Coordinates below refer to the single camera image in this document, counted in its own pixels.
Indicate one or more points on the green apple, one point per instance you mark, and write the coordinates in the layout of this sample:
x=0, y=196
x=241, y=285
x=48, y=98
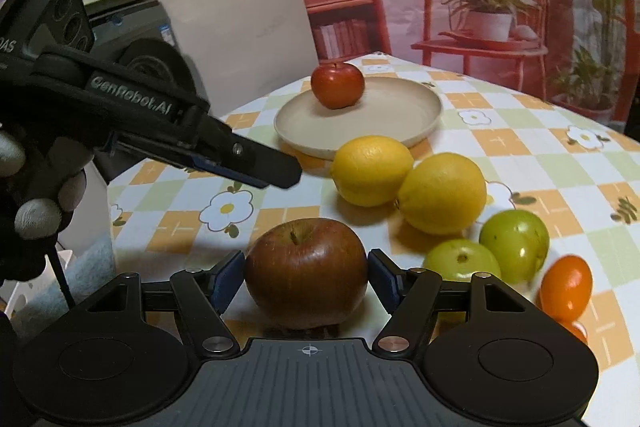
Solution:
x=515, y=242
x=460, y=259

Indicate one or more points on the white board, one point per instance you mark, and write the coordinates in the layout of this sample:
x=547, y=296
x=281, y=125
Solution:
x=225, y=7

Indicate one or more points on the small bright red apple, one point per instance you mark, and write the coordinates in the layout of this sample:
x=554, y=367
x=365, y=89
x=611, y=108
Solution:
x=337, y=87

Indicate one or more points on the grey washing machine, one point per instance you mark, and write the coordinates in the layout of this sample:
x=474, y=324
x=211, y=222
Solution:
x=145, y=32

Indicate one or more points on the yellow lemon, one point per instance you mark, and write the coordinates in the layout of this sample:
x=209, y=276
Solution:
x=367, y=172
x=442, y=194

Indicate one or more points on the large dark red apple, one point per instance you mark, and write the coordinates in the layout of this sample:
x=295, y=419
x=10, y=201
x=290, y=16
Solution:
x=305, y=272

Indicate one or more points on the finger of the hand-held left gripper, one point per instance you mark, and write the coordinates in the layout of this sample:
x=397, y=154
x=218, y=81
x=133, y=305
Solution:
x=260, y=164

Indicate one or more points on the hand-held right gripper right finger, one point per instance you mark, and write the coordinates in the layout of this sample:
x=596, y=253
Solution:
x=382, y=279

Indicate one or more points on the beige round plate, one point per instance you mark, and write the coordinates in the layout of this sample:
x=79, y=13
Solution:
x=395, y=112

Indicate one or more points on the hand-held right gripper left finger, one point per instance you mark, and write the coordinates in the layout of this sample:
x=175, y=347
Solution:
x=229, y=282

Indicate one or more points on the orange tangerine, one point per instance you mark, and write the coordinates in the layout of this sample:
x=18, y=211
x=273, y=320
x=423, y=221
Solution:
x=565, y=289
x=575, y=331

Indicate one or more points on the person's left hand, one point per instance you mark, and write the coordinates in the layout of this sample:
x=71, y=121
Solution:
x=37, y=219

